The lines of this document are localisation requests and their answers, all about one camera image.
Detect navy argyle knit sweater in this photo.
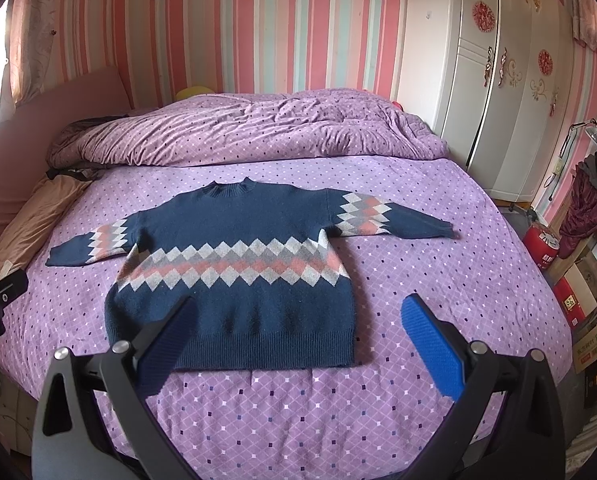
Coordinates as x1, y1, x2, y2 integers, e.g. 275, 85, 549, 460
48, 179, 455, 370

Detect maroon hanging clothes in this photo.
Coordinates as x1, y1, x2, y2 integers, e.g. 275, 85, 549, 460
557, 150, 597, 259

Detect tan pillow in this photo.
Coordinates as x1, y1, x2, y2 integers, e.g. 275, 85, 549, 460
0, 174, 92, 278

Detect purple dotted bed sheet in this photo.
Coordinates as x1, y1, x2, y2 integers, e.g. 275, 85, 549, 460
0, 155, 575, 480

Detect pink headboard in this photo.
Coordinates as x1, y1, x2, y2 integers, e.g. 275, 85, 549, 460
0, 66, 131, 234

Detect cardboard boxes stack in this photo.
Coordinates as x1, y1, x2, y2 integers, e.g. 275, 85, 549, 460
547, 232, 597, 408

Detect red fire extinguisher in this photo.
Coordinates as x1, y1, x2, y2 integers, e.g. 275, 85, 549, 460
523, 222, 560, 271

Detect pink window curtain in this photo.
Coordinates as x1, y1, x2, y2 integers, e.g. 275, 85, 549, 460
8, 0, 56, 106

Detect yellow pillow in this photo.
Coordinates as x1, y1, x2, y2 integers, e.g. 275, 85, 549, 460
175, 86, 214, 102

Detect purple dotted folded duvet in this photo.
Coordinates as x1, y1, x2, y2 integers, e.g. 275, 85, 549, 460
47, 89, 449, 169

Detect white wardrobe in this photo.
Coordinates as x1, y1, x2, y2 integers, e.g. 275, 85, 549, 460
433, 0, 577, 204

